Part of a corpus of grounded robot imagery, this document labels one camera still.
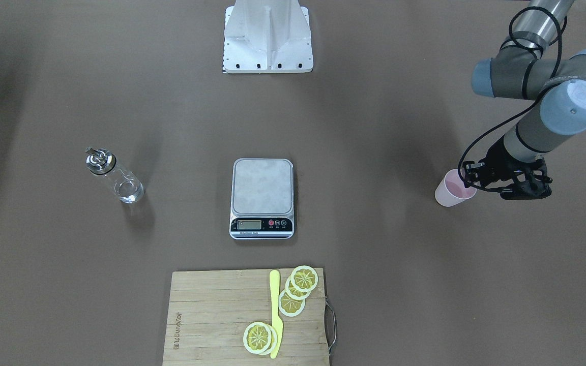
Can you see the lemon slice lower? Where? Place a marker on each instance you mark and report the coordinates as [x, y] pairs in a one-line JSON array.
[[290, 307]]

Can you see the glass sauce bottle metal spout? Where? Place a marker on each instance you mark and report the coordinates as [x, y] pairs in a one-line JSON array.
[[103, 164]]

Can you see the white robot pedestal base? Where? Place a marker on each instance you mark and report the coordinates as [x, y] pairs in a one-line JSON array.
[[267, 37]]

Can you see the lemon slice middle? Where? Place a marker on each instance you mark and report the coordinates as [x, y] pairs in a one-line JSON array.
[[294, 293]]

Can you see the bamboo cutting board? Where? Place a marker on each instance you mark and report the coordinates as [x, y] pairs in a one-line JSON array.
[[210, 310]]

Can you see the yellow plastic knife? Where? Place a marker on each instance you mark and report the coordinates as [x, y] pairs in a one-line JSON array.
[[277, 322]]

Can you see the pink plastic cup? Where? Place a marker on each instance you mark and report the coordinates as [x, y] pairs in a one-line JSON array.
[[452, 191]]

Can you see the lemon slice top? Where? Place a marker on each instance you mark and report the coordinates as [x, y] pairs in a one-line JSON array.
[[304, 278]]

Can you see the digital kitchen scale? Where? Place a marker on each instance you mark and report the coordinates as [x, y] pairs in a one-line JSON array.
[[262, 204]]

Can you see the lemon slice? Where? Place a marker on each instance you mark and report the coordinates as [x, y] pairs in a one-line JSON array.
[[273, 341], [294, 293], [256, 337], [304, 278], [290, 307]]

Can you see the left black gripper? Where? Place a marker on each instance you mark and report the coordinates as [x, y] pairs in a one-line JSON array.
[[496, 159]]

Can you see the lemon slice behind front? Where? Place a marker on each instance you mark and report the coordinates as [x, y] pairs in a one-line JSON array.
[[273, 341]]

